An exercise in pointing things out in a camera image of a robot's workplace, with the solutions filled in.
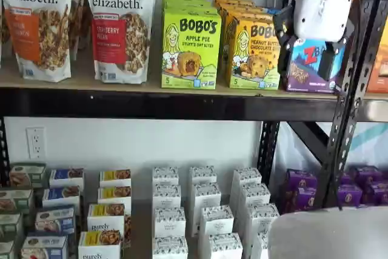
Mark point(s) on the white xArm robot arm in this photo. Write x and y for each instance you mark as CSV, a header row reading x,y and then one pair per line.
x,y
327,234

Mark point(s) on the red label granola bag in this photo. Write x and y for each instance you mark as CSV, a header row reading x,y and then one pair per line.
x,y
121,28

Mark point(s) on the white perforated gripper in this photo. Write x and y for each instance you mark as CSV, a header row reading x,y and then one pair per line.
x,y
321,1

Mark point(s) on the wooden shelf board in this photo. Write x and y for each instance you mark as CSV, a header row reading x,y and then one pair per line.
x,y
82,74
379,96

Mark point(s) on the green Bobo's apple pie box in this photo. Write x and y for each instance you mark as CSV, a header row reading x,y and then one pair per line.
x,y
189,55
185,4

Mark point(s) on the white granola bag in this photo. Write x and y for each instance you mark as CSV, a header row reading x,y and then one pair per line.
x,y
79,19

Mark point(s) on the white wall outlet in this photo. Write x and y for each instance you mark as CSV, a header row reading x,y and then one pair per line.
x,y
35,143

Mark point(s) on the black metal shelf rack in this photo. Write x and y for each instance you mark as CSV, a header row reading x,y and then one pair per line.
x,y
151,101
363,110

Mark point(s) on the green label oatmeal box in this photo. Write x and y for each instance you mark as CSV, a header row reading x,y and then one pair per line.
x,y
6,250
10,225
15,199
27,174

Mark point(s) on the white patterned cartons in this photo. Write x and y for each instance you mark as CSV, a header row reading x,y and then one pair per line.
x,y
142,210

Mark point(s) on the white patterned pantry box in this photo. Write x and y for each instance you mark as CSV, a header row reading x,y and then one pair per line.
x,y
169,248
216,219
165,175
206,193
247,175
254,193
224,247
166,195
203,174
262,218
260,245
169,221

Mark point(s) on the blue purple Zbar box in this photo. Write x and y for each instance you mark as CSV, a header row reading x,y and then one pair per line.
x,y
269,11
303,71

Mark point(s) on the yellow label oatmeal box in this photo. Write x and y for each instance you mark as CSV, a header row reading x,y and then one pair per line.
x,y
115,177
100,245
106,216
114,195

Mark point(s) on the orange label granola bag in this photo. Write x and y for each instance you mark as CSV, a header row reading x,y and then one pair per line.
x,y
36,28

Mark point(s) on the blue label oatmeal box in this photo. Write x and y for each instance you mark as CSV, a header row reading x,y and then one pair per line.
x,y
54,219
44,247
66,177
60,196

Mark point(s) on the large orange box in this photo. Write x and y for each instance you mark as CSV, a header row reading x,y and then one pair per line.
x,y
377,71

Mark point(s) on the purple snack box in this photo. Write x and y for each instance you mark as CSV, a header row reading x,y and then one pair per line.
x,y
298,199
366,174
301,178
379,192
350,195

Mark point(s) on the yellow Bobo's peanut butter box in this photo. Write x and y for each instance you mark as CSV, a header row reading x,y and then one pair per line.
x,y
230,0
239,11
254,59

